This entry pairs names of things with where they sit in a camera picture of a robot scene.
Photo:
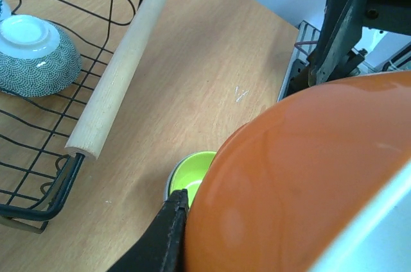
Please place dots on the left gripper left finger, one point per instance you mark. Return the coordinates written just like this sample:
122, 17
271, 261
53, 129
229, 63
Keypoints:
161, 247

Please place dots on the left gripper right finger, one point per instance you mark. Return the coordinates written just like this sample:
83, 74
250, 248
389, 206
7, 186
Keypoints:
341, 30

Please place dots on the orange bowl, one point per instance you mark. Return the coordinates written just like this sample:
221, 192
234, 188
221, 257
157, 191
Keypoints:
318, 182

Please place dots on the grey scale pattern bowl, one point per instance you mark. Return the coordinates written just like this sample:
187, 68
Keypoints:
37, 57

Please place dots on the blue floral porcelain bowl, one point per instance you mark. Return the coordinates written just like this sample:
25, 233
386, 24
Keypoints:
5, 10

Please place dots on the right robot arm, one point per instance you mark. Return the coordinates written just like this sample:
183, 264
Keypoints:
388, 15

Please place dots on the green bowl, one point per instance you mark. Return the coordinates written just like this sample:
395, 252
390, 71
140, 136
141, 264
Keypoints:
188, 174

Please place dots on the aluminium mounting rail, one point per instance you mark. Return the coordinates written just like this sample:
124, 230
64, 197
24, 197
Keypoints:
298, 60

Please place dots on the black wire dish rack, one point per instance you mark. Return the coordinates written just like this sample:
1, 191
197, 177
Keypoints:
92, 127

